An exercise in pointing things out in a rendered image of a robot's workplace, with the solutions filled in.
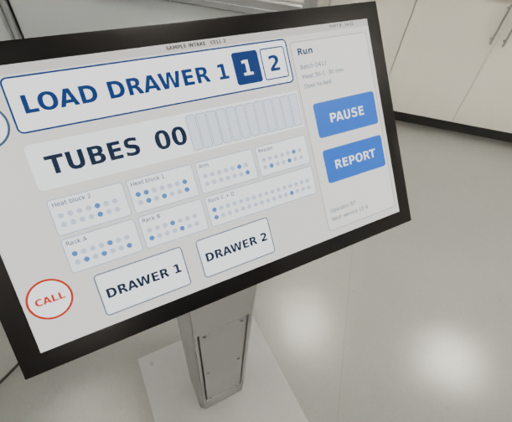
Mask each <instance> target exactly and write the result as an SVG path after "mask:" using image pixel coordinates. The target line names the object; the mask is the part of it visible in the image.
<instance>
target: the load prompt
mask: <svg viewBox="0 0 512 422"><path fill-rule="evenodd" d="M294 82H295V81H294V77H293V72H292V66H291V61H290V58H289V53H288V49H287V42H286V38H284V39H272V40H266V41H260V42H254V43H247V44H236V45H230V46H224V47H217V48H211V49H200V50H194V51H187V52H181V53H175V54H164V55H157V56H151V57H145V58H139V59H127V60H121V61H115V62H109V63H102V64H91V65H85V66H79V67H72V68H66V69H55V70H49V71H42V72H36V73H30V74H24V75H12V76H6V77H0V87H1V90H2V92H3V96H4V98H5V101H6V103H7V106H8V109H9V112H10V114H11V117H12V119H13V123H14V125H15V127H16V130H17V133H18V135H19V136H20V135H25V134H29V133H34V132H38V131H46V130H51V129H55V128H60V127H64V126H73V125H77V124H81V123H86V122H90V121H99V120H103V119H107V118H112V117H116V116H124V115H129V114H133V113H138V112H142V111H150V110H155V109H159V108H164V107H169V106H176V105H181V104H185V103H189V102H195V101H199V100H207V99H211V98H215V97H221V96H225V95H233V94H237V93H242V92H247V91H251V90H259V89H263V88H268V87H273V86H277V85H285V84H290V83H294Z"/></svg>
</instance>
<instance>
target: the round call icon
mask: <svg viewBox="0 0 512 422"><path fill-rule="evenodd" d="M17 289H18V293H19V295H20V297H21V299H22V302H23V305H24V307H25V310H26V312H27V314H28V318H29V320H30V321H31V324H32V326H33V328H35V327H38V326H41V325H44V324H45V323H48V322H52V321H54V320H57V319H60V318H61V317H66V316H68V315H70V314H73V313H76V312H78V311H81V309H80V305H79V302H78V301H77V298H76V295H75V292H74V289H73V287H72V285H71V282H70V278H69V276H68V274H67V271H64V272H61V273H59V274H56V275H52V276H49V277H46V278H43V279H40V280H36V281H33V282H30V283H28V284H25V285H22V286H18V287H17Z"/></svg>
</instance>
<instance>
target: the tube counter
mask: <svg viewBox="0 0 512 422"><path fill-rule="evenodd" d="M147 126H148V129H149V132H150V135H151V138H152V141H153V145H154V149H155V152H156V154H157V158H158V162H163V161H167V160H170V159H174V158H177V157H183V156H187V155H190V154H194V153H197V152H203V151H207V150H210V149H214V148H217V147H224V146H228V145H231V144H235V143H238V142H244V141H248V140H251V139H255V138H258V137H262V136H268V135H271V134H275V133H278V132H282V131H288V130H291V129H295V128H299V127H302V126H304V124H303V117H302V112H301V109H300V105H299V100H298V96H297V91H296V90H295V91H292V92H287V93H283V94H279V95H271V96H267V97H262V98H258V99H254V100H246V101H242V102H238V103H234V104H229V105H222V106H217V107H213V108H209V109H204V110H200V111H193V112H189V113H184V114H180V115H176V116H168V117H164V118H159V119H155V120H150V121H147Z"/></svg>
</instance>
